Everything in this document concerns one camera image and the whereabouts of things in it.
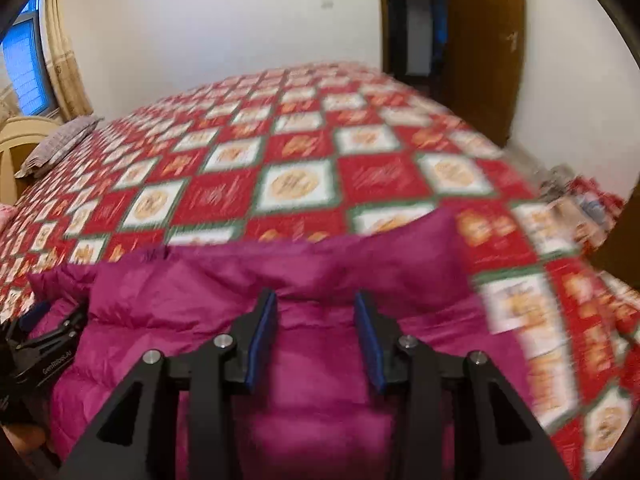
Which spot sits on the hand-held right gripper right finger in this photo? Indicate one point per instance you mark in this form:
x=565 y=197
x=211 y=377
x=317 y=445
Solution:
x=372 y=345

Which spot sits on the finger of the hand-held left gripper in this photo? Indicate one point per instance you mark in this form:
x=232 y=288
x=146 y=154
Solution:
x=55 y=327

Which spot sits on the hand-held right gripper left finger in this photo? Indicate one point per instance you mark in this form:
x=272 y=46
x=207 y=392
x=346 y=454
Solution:
x=260 y=345

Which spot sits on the purple down jacket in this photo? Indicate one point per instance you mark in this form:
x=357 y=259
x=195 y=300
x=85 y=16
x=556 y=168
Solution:
x=310 y=270

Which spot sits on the person's left forearm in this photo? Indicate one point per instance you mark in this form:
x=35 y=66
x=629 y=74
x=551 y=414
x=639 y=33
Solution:
x=25 y=442

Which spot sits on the folded pink floral quilt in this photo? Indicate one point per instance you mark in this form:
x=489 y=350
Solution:
x=5 y=217

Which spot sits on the bed with red patterned sheet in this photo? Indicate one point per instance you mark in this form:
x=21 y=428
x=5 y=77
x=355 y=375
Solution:
x=380 y=180

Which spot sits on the striped grey pillow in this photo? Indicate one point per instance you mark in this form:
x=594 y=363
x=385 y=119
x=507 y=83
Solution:
x=60 y=147

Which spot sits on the beige wooden headboard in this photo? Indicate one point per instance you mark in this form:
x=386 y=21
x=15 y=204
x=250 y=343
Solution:
x=20 y=140

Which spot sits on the pile of printed cloth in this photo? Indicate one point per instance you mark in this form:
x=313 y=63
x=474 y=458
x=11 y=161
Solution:
x=580 y=192

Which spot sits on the brown wooden cabinet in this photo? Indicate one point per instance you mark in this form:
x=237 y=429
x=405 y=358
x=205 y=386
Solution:
x=620 y=245

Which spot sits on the narrow beige floral curtain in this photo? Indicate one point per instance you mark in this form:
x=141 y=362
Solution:
x=67 y=60

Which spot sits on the window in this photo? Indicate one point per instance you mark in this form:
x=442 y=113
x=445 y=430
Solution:
x=27 y=60

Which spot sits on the brown wooden door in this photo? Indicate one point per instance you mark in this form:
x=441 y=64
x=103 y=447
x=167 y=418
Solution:
x=482 y=70

